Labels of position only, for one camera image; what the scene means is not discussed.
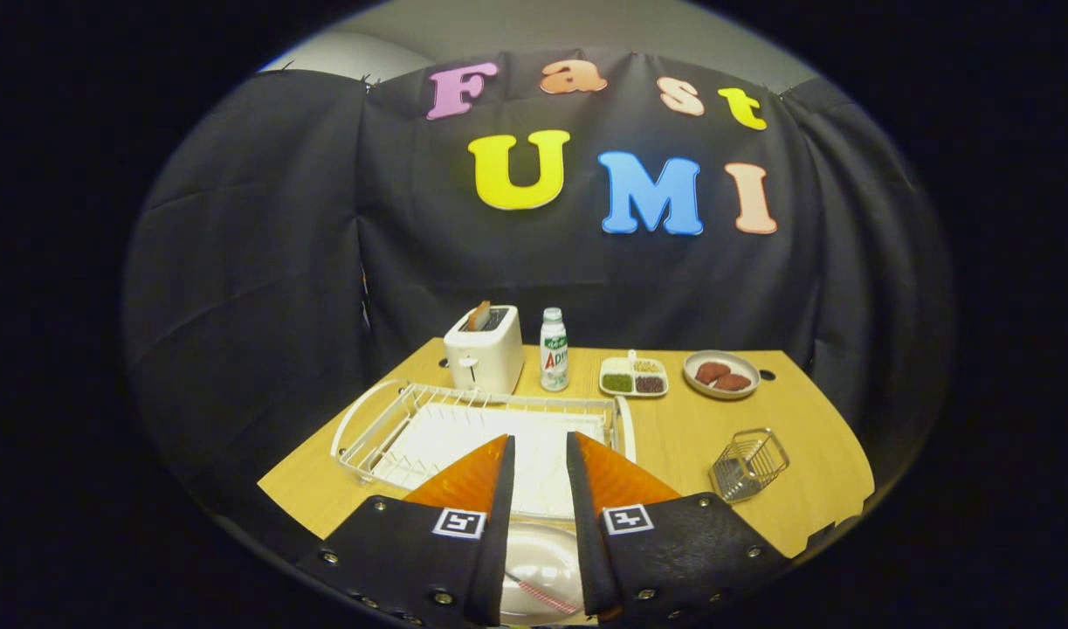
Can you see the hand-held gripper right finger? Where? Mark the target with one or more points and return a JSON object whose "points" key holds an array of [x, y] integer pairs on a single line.
{"points": [[582, 515]]}

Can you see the cream white plate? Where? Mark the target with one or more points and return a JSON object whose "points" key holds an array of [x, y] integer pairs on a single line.
{"points": [[542, 550]]}

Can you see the brown bread slice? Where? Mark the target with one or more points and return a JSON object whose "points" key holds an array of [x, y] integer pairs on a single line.
{"points": [[478, 316]]}

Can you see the dark red beans pile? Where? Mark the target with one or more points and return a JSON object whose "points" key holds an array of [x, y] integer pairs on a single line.
{"points": [[650, 384]]}

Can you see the black backdrop cloth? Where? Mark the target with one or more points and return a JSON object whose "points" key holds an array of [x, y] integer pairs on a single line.
{"points": [[254, 262]]}

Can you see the white toaster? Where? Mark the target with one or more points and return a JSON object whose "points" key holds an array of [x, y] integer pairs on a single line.
{"points": [[490, 358]]}

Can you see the white divided dish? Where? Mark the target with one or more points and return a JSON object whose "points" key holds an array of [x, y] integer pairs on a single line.
{"points": [[618, 364]]}

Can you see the white bottle green label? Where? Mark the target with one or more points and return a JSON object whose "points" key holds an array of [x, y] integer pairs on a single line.
{"points": [[554, 354]]}

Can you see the red meat patty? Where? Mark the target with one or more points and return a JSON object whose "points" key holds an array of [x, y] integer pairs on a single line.
{"points": [[734, 382], [711, 371]]}

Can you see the yellow beans pile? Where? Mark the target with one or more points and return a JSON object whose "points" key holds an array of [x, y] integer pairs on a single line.
{"points": [[647, 366]]}

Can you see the grey plate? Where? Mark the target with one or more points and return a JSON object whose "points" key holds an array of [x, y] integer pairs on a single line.
{"points": [[747, 365]]}

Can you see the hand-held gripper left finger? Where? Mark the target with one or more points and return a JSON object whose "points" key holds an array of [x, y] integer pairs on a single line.
{"points": [[501, 515]]}

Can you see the green beans pile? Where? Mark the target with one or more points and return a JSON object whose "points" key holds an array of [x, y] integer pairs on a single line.
{"points": [[617, 383]]}

